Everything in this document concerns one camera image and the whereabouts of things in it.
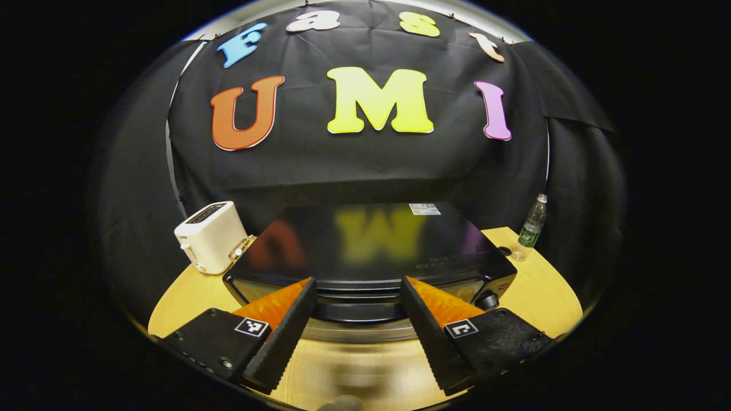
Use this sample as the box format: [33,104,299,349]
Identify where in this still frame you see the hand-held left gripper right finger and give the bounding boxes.
[400,276,555,397]

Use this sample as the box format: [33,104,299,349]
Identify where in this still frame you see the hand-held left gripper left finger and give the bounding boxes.
[162,277,318,394]

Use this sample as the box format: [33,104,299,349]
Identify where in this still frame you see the black electric oven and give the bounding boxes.
[223,203,518,343]

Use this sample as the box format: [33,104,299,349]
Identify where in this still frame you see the white toaster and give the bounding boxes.
[174,201,250,275]

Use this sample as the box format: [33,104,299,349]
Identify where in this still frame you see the clear plastic water bottle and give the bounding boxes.
[512,194,548,262]

